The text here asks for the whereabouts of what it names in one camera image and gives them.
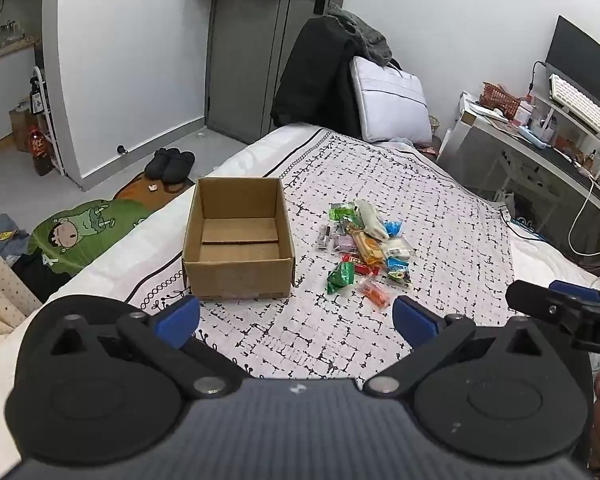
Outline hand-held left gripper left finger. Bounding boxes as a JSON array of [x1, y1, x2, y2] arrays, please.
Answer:
[[27, 295, 243, 400]]

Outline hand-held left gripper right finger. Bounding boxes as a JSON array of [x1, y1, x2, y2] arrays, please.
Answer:
[[362, 295, 581, 397]]

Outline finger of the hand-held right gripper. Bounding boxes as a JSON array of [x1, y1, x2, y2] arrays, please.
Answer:
[[505, 280, 581, 332], [549, 280, 600, 307]]

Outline cardboard box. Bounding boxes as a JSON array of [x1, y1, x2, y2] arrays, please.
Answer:
[[181, 176, 296, 302]]

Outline pile of snack packets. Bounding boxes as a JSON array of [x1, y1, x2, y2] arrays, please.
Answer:
[[316, 199, 415, 308]]

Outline white black patterned blanket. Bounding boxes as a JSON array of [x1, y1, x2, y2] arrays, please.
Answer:
[[130, 127, 518, 392]]

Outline green cartoon floor mat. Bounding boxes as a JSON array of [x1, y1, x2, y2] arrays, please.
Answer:
[[27, 170, 197, 278]]

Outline white desk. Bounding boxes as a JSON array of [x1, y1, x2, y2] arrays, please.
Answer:
[[437, 91, 600, 261]]

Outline black clothing heap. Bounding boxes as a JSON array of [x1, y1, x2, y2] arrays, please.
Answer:
[[11, 251, 72, 303]]

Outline light blue power bank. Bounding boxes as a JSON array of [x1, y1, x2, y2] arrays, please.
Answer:
[[517, 125, 552, 150]]

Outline beige dotted cloth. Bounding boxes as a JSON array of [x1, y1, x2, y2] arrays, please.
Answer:
[[0, 229, 42, 356]]

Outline white keyboard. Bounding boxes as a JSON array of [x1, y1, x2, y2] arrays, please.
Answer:
[[549, 73, 600, 145]]

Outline pink box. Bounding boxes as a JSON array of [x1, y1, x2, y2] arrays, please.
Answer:
[[514, 101, 537, 127]]

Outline blue jeans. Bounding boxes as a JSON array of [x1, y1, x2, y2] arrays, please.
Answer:
[[0, 212, 32, 262]]

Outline orange plastic basket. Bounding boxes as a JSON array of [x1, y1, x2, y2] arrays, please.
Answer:
[[480, 81, 522, 119]]

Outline dark soda bottle red label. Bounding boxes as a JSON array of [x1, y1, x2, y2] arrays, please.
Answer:
[[27, 126, 57, 177]]

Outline grey laptop bag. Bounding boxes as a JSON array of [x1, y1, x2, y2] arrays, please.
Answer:
[[349, 55, 433, 147]]

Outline black monitor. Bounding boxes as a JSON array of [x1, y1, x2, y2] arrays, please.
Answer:
[[545, 15, 600, 112]]

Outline brown carton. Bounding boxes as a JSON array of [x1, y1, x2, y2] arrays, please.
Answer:
[[9, 101, 37, 154]]

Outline dark bottle white label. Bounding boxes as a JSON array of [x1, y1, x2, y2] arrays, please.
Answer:
[[28, 77, 47, 117]]

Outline grey door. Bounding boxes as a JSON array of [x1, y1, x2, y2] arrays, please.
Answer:
[[204, 0, 353, 147]]

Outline white kitchen cabinet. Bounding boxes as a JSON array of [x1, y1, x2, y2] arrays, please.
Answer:
[[0, 46, 37, 154]]

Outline grey hoodie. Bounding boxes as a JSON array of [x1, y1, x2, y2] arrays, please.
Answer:
[[326, 2, 394, 67]]

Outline kitchen countertop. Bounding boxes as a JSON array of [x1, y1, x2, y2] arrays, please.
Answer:
[[0, 34, 42, 65]]

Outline white cable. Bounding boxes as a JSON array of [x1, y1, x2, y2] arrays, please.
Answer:
[[567, 175, 600, 262]]

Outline black monitor cable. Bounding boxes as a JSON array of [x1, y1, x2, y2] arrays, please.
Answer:
[[529, 60, 549, 97]]

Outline white wire rack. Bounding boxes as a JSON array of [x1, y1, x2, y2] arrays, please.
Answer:
[[31, 65, 67, 177]]

